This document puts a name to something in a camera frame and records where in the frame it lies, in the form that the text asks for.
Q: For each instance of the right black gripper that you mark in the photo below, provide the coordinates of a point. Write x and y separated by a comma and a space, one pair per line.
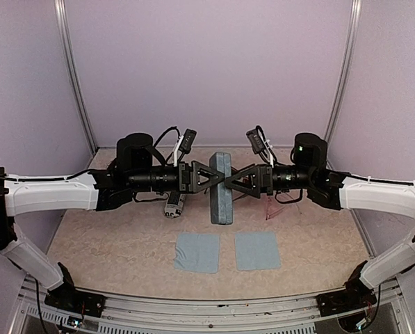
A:
266, 178

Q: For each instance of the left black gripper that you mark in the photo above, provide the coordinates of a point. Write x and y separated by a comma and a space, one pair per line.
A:
188, 182

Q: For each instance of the blue-grey hard glasses case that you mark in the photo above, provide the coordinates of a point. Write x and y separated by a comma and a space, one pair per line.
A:
221, 199

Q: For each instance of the pink transparent sunglasses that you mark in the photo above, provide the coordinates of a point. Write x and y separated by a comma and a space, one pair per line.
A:
274, 208

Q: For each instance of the blue cleaning cloth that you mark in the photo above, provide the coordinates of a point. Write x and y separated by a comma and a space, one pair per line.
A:
257, 251
197, 253

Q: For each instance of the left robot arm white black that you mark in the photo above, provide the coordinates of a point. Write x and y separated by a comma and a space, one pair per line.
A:
138, 167

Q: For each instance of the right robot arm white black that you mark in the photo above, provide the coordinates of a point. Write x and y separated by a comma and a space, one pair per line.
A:
336, 190

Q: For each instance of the brown sunglasses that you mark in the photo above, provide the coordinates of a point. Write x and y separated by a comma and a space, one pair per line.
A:
247, 179

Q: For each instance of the newspaper print glasses case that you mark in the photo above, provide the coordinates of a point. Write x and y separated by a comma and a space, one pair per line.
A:
174, 205

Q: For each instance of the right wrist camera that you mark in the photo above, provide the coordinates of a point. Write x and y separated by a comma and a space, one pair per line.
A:
256, 141

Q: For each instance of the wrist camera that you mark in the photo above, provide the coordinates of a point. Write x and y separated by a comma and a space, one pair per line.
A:
187, 141
256, 141

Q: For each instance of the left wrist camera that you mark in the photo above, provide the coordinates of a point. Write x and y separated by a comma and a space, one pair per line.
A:
187, 141

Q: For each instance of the right aluminium corner post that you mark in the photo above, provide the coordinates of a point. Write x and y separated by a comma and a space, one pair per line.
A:
348, 52

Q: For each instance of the aluminium corner post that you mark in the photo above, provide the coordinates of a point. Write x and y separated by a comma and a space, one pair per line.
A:
348, 52
65, 36

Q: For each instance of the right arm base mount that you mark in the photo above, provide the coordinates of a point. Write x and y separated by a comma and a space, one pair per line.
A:
355, 295

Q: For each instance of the aluminium front rail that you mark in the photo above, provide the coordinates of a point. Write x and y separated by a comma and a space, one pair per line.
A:
133, 314

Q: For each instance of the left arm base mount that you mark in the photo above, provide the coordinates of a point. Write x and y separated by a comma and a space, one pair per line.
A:
67, 297

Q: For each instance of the left aluminium corner post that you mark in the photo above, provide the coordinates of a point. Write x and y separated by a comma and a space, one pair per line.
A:
65, 36

